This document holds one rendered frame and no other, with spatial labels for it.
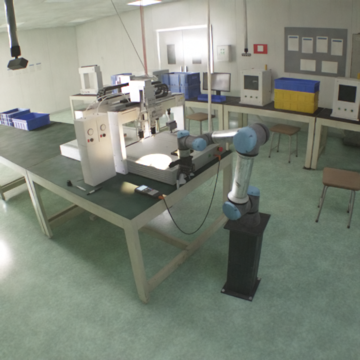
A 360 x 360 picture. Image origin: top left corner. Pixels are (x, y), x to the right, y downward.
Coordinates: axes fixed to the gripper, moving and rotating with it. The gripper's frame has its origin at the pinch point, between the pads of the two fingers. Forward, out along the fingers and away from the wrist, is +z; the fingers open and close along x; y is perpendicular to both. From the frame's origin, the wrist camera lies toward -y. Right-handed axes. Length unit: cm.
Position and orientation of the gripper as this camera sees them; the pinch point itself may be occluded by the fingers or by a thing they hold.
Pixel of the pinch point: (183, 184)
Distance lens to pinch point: 187.9
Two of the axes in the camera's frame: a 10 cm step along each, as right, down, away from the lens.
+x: 4.8, -4.0, 7.8
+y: 8.8, 1.6, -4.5
